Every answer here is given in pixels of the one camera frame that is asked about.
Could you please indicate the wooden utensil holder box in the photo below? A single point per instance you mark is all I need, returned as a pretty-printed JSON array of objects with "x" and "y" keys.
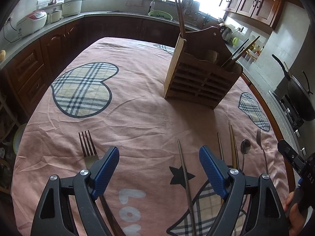
[{"x": 199, "y": 70}]

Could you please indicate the lower wooden cabinets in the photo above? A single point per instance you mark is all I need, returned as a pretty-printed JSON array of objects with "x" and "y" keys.
[{"x": 49, "y": 54}]

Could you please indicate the white tall cooker pot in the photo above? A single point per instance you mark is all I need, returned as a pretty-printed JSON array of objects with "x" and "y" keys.
[{"x": 71, "y": 8}]

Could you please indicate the metal fork right side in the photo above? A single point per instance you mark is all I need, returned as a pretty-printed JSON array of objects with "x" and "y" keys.
[{"x": 258, "y": 141}]

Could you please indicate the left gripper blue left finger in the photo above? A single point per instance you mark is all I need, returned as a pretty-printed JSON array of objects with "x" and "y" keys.
[{"x": 53, "y": 214}]

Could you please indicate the person's right hand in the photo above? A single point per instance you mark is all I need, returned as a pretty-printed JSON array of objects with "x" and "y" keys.
[{"x": 296, "y": 218}]

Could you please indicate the metal spoon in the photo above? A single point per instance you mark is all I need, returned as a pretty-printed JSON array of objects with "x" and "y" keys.
[{"x": 245, "y": 147}]

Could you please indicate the dish drying rack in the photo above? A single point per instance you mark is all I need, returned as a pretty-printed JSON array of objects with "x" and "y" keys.
[{"x": 192, "y": 14}]

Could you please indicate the metal fork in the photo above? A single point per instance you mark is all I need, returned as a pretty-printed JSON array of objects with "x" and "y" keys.
[
  {"x": 258, "y": 141},
  {"x": 101, "y": 172}
]

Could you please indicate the green colander basket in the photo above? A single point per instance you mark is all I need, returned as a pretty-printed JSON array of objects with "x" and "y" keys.
[{"x": 160, "y": 14}]

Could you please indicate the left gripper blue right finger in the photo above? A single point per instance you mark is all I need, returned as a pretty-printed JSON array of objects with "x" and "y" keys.
[{"x": 265, "y": 213}]

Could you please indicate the black wok with lid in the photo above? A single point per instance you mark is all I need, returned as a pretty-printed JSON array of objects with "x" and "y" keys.
[{"x": 299, "y": 96}]

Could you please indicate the gas stove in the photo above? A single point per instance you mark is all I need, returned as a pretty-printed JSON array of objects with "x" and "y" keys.
[{"x": 301, "y": 131}]

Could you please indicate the pink heart-pattern tablecloth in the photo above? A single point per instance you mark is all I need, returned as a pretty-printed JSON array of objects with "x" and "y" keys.
[{"x": 146, "y": 211}]

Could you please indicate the pink white rice cooker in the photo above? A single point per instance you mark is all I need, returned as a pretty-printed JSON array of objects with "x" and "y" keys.
[{"x": 31, "y": 23}]

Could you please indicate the wooden chopstick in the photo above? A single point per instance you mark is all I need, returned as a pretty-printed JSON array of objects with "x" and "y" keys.
[
  {"x": 236, "y": 148},
  {"x": 234, "y": 164},
  {"x": 180, "y": 20},
  {"x": 180, "y": 6},
  {"x": 241, "y": 52}
]

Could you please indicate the electric kettle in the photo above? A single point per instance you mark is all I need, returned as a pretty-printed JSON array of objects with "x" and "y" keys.
[{"x": 225, "y": 32}]

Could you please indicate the spice jar set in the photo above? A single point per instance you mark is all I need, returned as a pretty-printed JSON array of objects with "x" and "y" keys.
[{"x": 253, "y": 53}]

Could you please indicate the metal fork left side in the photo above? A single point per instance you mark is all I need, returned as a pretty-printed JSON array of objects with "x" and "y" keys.
[{"x": 101, "y": 172}]

